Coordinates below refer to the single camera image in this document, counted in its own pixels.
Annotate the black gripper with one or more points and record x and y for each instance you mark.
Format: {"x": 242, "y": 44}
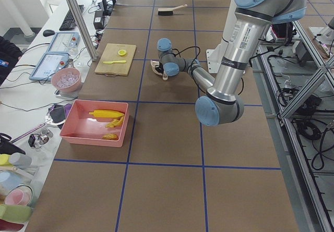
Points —
{"x": 158, "y": 68}

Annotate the beige plastic dustpan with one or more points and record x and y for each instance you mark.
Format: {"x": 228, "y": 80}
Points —
{"x": 155, "y": 62}

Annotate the tan toy ginger root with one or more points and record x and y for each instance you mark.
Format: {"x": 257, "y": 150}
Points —
{"x": 115, "y": 123}

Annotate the yellow toy corn cob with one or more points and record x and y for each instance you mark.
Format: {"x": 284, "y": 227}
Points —
{"x": 106, "y": 113}

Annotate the brown toy potato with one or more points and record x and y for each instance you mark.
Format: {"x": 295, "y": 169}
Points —
{"x": 110, "y": 136}

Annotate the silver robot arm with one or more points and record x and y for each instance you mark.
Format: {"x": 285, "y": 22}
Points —
{"x": 221, "y": 104}

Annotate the pink plastic bin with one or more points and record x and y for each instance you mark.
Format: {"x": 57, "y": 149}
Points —
{"x": 82, "y": 128}

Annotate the yellow plastic knife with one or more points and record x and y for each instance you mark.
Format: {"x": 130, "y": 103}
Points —
{"x": 115, "y": 62}

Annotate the bamboo cutting board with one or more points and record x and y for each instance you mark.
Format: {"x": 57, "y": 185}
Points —
{"x": 116, "y": 59}

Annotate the pink bowl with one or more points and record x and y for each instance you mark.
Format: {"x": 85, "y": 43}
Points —
{"x": 67, "y": 80}

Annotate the upper blue teach pendant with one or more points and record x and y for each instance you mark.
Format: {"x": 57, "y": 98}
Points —
{"x": 64, "y": 40}

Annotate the blue teach pendant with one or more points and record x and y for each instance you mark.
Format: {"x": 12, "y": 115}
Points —
{"x": 64, "y": 40}
{"x": 48, "y": 65}

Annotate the black keyboard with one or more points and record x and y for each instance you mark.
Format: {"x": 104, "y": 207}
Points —
{"x": 68, "y": 23}

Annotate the lower blue teach pendant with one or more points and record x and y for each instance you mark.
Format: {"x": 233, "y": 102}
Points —
{"x": 48, "y": 65}

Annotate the black computer mouse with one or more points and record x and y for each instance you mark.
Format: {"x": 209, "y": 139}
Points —
{"x": 48, "y": 32}

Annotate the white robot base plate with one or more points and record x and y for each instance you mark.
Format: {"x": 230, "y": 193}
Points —
{"x": 214, "y": 58}

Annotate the aluminium frame post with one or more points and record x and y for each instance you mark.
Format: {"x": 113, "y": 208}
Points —
{"x": 74, "y": 8}

